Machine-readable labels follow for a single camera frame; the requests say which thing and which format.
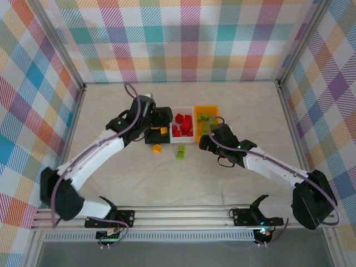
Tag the long green lego brick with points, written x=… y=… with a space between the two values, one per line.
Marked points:
x=181 y=152

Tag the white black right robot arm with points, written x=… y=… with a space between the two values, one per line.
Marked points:
x=272 y=167

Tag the yellow lego brick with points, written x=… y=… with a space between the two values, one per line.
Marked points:
x=157 y=148
x=155 y=128
x=164 y=131

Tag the aluminium table side rail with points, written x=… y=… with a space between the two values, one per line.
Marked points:
x=292 y=125
x=69 y=133

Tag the aluminium frame post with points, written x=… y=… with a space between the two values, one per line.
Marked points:
x=61 y=50
x=303 y=41

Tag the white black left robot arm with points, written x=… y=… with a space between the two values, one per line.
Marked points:
x=91 y=155

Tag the aluminium mounting rail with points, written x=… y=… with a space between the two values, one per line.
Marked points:
x=180 y=217

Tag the circuit board with green lights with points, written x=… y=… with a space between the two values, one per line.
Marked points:
x=108 y=237

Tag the orange plastic bin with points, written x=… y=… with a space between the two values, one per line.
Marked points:
x=207 y=109

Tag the black plastic bin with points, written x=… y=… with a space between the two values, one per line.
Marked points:
x=155 y=140

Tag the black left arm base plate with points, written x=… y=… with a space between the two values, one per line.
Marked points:
x=125 y=218

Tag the white plastic bin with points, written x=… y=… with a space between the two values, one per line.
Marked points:
x=182 y=109

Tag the small circuit board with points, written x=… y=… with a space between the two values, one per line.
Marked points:
x=264 y=232

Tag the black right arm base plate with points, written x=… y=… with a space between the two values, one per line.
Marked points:
x=242 y=217

